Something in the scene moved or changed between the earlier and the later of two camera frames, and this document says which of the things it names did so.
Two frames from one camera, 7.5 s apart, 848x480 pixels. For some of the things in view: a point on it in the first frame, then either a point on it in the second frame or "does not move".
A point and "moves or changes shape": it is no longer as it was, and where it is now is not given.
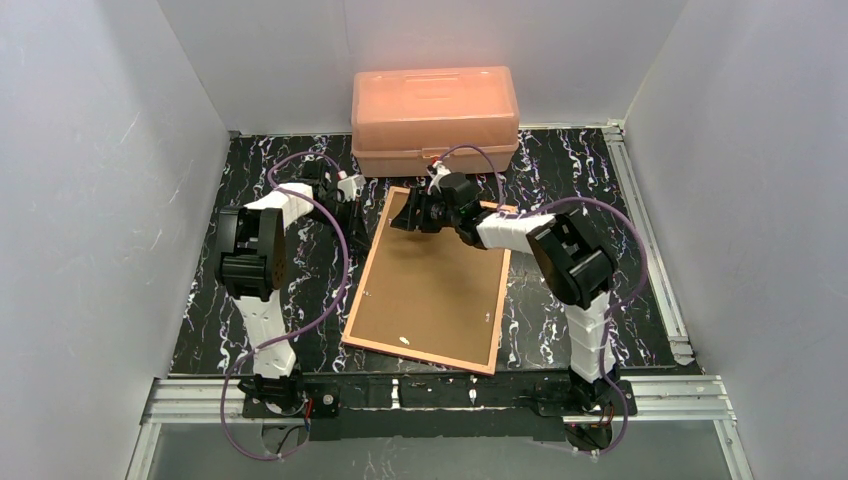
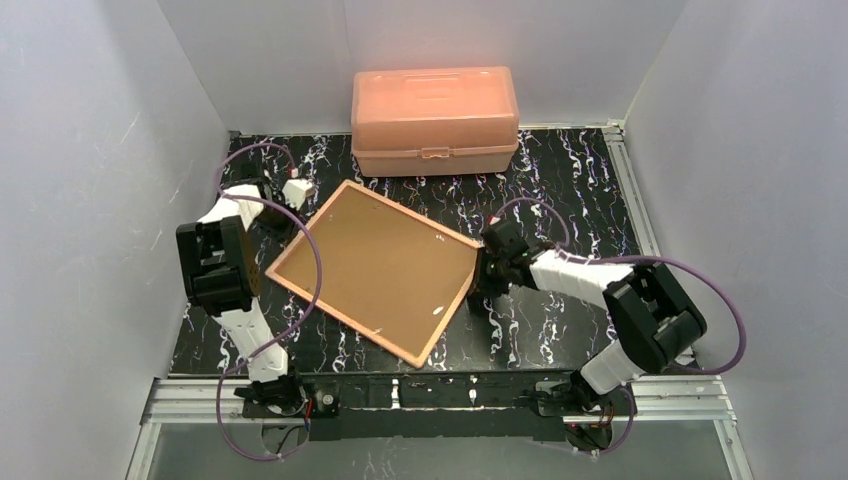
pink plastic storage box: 404,117 does not move
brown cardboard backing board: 431,293 moves or changes shape
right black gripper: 419,214 to 483,283
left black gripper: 354,216 to 273,218
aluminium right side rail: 677,336 does not move
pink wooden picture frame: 485,206 to 392,274
